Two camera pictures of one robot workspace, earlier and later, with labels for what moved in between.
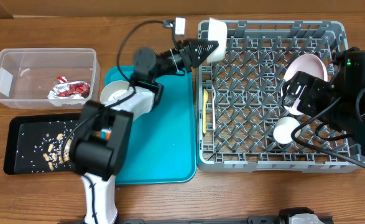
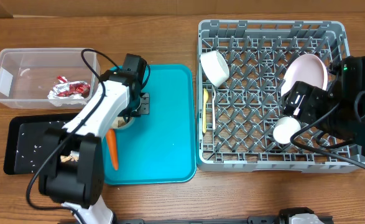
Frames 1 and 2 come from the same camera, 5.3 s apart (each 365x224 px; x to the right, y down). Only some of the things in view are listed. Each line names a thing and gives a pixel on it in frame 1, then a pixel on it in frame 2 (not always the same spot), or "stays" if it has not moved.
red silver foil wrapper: x=63 y=88 stays
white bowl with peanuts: x=217 y=32 → x=215 y=67
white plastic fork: x=213 y=110 stays
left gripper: x=185 y=50 → x=144 y=107
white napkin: x=73 y=99 stays
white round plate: x=307 y=63 stays
